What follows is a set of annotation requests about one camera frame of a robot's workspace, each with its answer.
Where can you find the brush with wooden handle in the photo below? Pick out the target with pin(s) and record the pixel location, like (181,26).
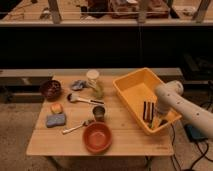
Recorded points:
(74,97)

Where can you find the small metal cup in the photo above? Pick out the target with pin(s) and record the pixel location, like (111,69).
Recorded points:
(99,112)

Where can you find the yellow plastic bin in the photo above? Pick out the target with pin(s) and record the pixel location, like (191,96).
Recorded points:
(134,89)

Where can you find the dark brown bowl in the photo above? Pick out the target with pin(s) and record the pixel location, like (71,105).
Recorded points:
(51,89)

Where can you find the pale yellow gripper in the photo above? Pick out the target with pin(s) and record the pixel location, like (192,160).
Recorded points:
(157,121)

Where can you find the blue sponge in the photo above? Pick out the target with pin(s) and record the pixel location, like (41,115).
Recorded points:
(55,120)

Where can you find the small apple toy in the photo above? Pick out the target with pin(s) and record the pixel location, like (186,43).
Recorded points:
(56,108)

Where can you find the metal spoon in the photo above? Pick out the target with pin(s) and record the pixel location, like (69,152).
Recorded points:
(85,123)

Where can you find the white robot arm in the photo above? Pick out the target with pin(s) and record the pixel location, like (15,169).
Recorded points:
(169,96)

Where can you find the blue crumpled cloth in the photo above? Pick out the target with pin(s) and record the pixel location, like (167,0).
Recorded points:
(78,85)

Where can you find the orange bowl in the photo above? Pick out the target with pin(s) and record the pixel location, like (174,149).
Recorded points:
(97,137)

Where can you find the black foot pedal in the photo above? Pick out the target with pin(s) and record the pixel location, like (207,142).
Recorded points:
(193,134)

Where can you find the striped dark block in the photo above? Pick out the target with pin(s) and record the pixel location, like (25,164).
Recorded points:
(148,111)

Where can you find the wooden shelf rail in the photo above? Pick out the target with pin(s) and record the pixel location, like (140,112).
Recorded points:
(118,13)

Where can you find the wooden folding table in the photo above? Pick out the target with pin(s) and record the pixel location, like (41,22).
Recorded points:
(128,139)

